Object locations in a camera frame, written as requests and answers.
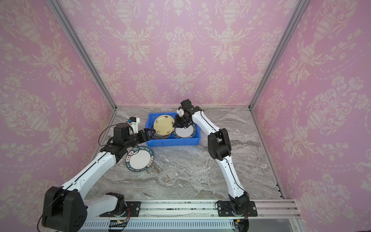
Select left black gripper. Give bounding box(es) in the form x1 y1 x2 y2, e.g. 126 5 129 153
123 128 156 149

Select green rim plate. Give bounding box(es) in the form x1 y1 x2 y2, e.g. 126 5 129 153
125 146 155 173
172 124 197 139

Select cream floral plate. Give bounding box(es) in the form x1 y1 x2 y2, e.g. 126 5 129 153
153 115 175 136

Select teal patterned plate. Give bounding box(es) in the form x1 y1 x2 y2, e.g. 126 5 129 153
153 132 171 139

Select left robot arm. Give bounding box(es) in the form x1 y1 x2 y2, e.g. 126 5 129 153
37 120 155 232

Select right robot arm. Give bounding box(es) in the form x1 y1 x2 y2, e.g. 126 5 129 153
173 99 250 215

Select blue plastic bin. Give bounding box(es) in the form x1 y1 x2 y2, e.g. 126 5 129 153
146 112 201 147

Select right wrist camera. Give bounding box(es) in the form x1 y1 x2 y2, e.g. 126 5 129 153
177 107 185 117

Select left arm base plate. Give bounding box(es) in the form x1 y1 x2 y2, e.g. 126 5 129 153
100 201 141 218

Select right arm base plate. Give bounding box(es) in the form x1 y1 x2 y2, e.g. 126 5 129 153
214 200 258 218

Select aluminium front rail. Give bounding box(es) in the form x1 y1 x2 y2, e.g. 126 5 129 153
78 199 305 232

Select left aluminium corner post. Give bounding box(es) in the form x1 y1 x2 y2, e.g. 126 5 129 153
46 0 117 111

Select aluminium corner post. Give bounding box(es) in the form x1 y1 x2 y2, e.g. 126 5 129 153
46 0 117 111
249 0 310 112

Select right aluminium corner post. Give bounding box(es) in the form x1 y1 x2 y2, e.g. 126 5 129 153
249 0 310 112

